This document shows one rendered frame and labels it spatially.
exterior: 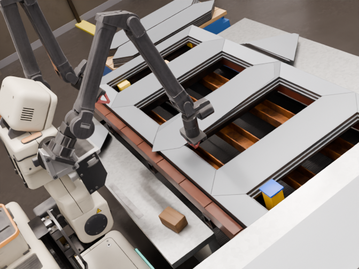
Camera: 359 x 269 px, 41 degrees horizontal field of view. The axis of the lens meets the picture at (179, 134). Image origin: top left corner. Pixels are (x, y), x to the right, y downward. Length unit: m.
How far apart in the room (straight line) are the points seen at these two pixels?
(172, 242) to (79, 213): 0.39
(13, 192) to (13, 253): 1.85
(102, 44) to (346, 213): 0.90
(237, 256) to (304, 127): 0.78
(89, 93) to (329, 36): 2.86
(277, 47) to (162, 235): 1.20
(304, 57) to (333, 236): 1.41
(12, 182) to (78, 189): 1.97
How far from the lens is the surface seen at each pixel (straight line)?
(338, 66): 2.41
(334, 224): 1.29
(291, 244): 1.26
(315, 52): 2.55
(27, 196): 3.67
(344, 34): 4.16
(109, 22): 1.57
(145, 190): 2.13
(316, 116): 1.97
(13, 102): 1.72
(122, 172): 2.28
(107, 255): 2.53
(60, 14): 5.94
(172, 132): 2.09
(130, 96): 2.45
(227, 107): 2.13
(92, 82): 1.61
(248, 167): 1.81
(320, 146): 1.86
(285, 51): 2.53
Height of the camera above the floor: 2.08
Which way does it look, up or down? 36 degrees down
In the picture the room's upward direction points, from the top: 21 degrees counter-clockwise
